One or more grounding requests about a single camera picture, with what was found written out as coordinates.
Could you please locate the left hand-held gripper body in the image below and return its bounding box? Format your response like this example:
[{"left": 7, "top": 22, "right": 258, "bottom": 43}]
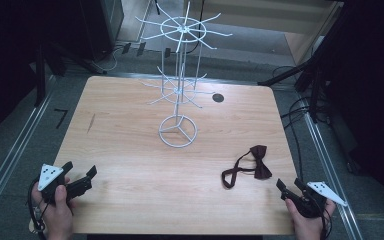
[{"left": 37, "top": 162, "right": 93, "bottom": 205}]

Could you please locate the dark maroon bow tie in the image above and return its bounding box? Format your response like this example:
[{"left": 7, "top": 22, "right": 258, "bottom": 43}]
[{"left": 221, "top": 144, "right": 274, "bottom": 190}]

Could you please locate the white floor cable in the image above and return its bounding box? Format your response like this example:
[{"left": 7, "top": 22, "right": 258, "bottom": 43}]
[{"left": 89, "top": 44, "right": 128, "bottom": 73}]

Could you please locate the black metal stand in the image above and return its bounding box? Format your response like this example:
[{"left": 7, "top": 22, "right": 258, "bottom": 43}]
[
  {"left": 257, "top": 49, "right": 334, "bottom": 124},
  {"left": 33, "top": 43, "right": 68, "bottom": 108}
]

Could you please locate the black floor cable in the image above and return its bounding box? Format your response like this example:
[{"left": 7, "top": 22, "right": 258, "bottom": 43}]
[{"left": 279, "top": 95, "right": 318, "bottom": 183}]

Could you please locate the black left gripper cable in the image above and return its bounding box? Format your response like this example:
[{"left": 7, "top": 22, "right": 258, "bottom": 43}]
[{"left": 27, "top": 177, "right": 49, "bottom": 234}]

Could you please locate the person's right hand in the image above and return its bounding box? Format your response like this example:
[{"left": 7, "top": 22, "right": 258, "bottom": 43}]
[{"left": 284, "top": 197, "right": 337, "bottom": 240}]

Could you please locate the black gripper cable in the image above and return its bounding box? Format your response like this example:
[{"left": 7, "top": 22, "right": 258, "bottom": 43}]
[
  {"left": 27, "top": 177, "right": 49, "bottom": 234},
  {"left": 318, "top": 203, "right": 334, "bottom": 240}
]

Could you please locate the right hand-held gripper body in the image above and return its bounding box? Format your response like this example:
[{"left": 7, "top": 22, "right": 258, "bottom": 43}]
[{"left": 281, "top": 181, "right": 348, "bottom": 220}]

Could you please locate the white wire display rack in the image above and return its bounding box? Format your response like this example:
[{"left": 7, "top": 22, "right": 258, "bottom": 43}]
[{"left": 134, "top": 1, "right": 234, "bottom": 149}]

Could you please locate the person's left hand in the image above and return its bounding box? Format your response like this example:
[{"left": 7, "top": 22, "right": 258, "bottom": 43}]
[{"left": 30, "top": 176, "right": 77, "bottom": 240}]

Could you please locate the metal floor rail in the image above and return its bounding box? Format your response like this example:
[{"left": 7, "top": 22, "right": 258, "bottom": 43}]
[
  {"left": 301, "top": 99, "right": 364, "bottom": 240},
  {"left": 0, "top": 74, "right": 57, "bottom": 231}
]

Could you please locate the dark cabinet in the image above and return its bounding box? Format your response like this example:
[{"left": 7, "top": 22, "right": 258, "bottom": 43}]
[{"left": 79, "top": 0, "right": 125, "bottom": 63}]

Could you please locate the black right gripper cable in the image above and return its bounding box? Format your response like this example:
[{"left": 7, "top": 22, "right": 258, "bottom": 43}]
[{"left": 318, "top": 203, "right": 334, "bottom": 240}]

